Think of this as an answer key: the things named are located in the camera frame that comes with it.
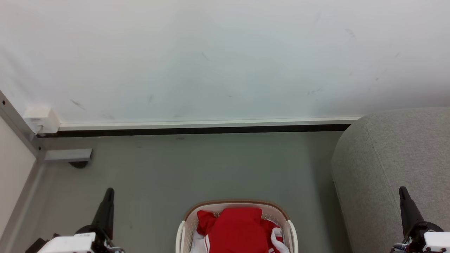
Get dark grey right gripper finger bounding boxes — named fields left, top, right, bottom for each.
left=399, top=186, right=424, bottom=238

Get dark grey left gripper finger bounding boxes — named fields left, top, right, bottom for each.
left=91, top=188, right=115, bottom=240

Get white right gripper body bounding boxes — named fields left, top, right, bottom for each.
left=401, top=221, right=450, bottom=253

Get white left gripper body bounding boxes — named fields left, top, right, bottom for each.
left=37, top=225, right=116, bottom=253

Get red and white garment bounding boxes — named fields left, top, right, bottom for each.
left=192, top=210, right=291, bottom=253

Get grey fabric sofa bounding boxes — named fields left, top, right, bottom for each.
left=330, top=107, right=450, bottom=253

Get white plastic laundry basket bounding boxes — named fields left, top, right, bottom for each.
left=176, top=200, right=299, bottom=253

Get white and black baseboard strip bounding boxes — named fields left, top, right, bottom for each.
left=37, top=117, right=362, bottom=138

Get grey metal frame foot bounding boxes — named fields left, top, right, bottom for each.
left=44, top=148, right=94, bottom=163

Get white wall junction box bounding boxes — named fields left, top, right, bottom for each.
left=23, top=106, right=61, bottom=135

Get grey metal frame post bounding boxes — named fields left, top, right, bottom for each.
left=0, top=91, right=46, bottom=246

